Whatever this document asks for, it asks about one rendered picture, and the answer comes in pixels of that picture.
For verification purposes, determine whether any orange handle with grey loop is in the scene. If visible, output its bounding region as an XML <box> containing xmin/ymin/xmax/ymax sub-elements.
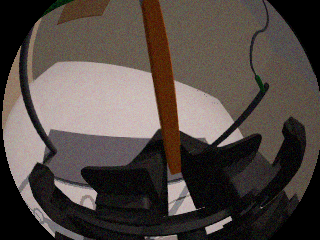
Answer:
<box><xmin>139</xmin><ymin>0</ymin><xmax>181</xmax><ymax>175</ymax></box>

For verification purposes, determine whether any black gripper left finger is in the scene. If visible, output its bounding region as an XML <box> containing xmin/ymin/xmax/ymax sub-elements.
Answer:
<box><xmin>80</xmin><ymin>128</ymin><xmax>169</xmax><ymax>216</ymax></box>

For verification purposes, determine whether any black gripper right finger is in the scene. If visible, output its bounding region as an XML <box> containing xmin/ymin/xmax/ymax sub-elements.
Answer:
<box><xmin>179</xmin><ymin>131</ymin><xmax>261</xmax><ymax>209</ymax></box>

